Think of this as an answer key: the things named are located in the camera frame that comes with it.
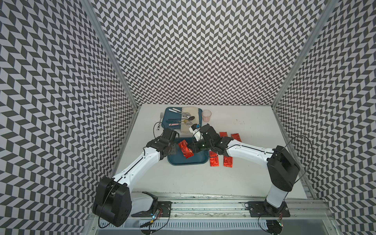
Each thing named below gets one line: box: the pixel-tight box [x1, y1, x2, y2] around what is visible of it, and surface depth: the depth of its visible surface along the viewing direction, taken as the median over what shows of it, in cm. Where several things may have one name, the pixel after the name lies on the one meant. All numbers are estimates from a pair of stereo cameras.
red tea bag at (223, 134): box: [219, 131, 228, 138], surface depth 104 cm
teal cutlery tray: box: [161, 106, 203, 130], surface depth 114 cm
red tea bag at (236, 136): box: [230, 133, 242, 142], surface depth 101 cm
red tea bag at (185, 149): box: [178, 139, 194, 160], surface depth 84 cm
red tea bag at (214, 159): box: [209, 150, 220, 167], surface depth 91 cm
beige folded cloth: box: [181, 106, 200, 133], surface depth 116 cm
